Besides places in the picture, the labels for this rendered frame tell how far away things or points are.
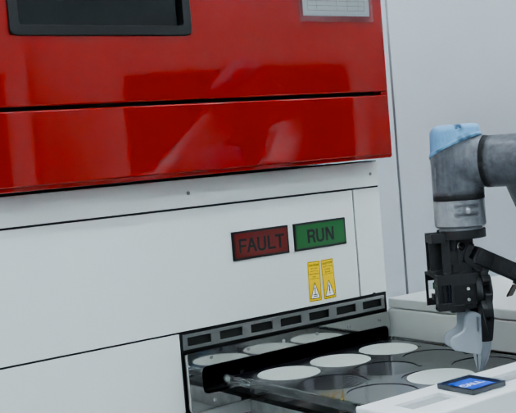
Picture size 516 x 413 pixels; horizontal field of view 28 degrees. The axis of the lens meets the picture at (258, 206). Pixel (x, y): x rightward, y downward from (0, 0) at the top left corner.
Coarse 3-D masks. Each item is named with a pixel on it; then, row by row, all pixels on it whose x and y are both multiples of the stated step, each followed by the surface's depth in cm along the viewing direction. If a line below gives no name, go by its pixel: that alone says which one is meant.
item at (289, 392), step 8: (224, 376) 164; (232, 376) 162; (240, 384) 160; (248, 384) 158; (256, 384) 157; (264, 384) 155; (272, 384) 154; (272, 392) 153; (280, 392) 152; (288, 392) 150; (296, 392) 149; (304, 392) 148; (304, 400) 147; (312, 400) 146; (320, 400) 144; (328, 400) 143; (336, 400) 142; (344, 400) 141; (336, 408) 142; (344, 408) 140; (352, 408) 139
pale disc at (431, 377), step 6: (420, 372) 156; (426, 372) 155; (432, 372) 155; (438, 372) 154; (444, 372) 154; (450, 372) 154; (456, 372) 153; (462, 372) 153; (468, 372) 153; (408, 378) 153; (414, 378) 152; (420, 378) 152; (426, 378) 152; (432, 378) 151; (438, 378) 151; (444, 378) 150; (450, 378) 150; (432, 384) 147
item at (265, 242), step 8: (256, 232) 172; (264, 232) 173; (272, 232) 174; (280, 232) 175; (240, 240) 170; (248, 240) 171; (256, 240) 172; (264, 240) 173; (272, 240) 174; (280, 240) 175; (240, 248) 170; (248, 248) 171; (256, 248) 172; (264, 248) 173; (272, 248) 174; (280, 248) 175; (240, 256) 170
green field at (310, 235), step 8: (312, 224) 179; (320, 224) 181; (328, 224) 182; (336, 224) 183; (296, 232) 177; (304, 232) 178; (312, 232) 179; (320, 232) 181; (328, 232) 182; (336, 232) 183; (296, 240) 177; (304, 240) 178; (312, 240) 179; (320, 240) 181; (328, 240) 182; (336, 240) 183; (344, 240) 184
